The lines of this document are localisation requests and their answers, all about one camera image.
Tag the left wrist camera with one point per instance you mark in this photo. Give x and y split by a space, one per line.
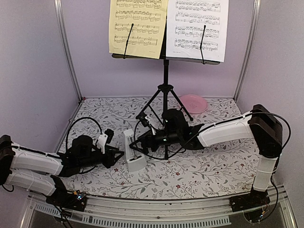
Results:
104 139

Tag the yellow sheet music page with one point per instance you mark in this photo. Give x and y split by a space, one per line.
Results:
137 27

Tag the right aluminium corner post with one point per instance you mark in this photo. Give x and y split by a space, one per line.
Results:
250 41

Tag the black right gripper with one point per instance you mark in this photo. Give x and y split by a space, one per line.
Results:
145 138

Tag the white metronome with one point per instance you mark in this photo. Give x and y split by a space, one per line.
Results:
135 162

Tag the aluminium front rail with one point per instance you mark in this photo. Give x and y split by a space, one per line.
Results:
216 212

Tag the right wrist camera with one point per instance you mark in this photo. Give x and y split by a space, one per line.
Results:
145 121

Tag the floral patterned table cloth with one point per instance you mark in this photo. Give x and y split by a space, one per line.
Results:
222 169

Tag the white sheet music page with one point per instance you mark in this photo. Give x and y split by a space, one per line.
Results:
197 29

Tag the black perforated music stand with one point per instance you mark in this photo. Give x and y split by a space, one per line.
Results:
165 88

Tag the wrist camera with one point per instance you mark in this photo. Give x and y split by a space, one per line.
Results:
104 139
145 121

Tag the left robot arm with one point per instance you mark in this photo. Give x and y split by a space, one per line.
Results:
42 172

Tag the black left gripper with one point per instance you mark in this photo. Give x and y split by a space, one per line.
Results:
109 156

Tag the pink plastic plate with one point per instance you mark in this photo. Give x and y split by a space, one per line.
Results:
194 104

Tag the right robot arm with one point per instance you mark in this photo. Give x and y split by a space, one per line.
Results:
258 124

